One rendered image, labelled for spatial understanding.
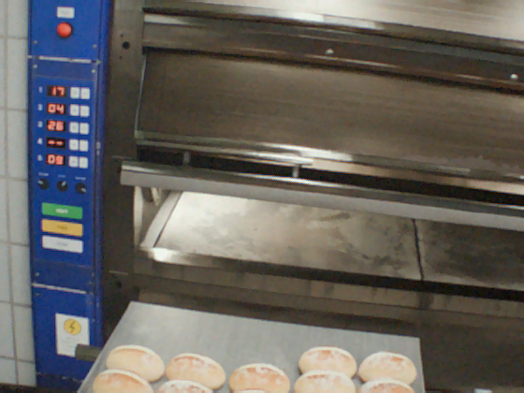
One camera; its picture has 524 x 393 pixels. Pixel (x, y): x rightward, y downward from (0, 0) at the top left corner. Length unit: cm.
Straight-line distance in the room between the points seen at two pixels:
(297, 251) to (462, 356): 44
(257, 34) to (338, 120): 22
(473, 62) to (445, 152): 18
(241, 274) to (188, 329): 27
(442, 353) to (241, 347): 53
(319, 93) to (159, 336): 55
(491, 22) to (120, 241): 88
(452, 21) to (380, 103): 22
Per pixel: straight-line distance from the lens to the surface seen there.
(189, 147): 161
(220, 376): 140
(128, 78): 170
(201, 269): 180
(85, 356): 152
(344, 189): 156
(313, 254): 190
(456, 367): 190
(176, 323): 160
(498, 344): 191
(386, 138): 166
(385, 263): 190
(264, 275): 179
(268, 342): 156
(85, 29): 167
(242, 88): 167
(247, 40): 164
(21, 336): 202
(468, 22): 162
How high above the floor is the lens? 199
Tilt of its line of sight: 22 degrees down
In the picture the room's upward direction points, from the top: 5 degrees clockwise
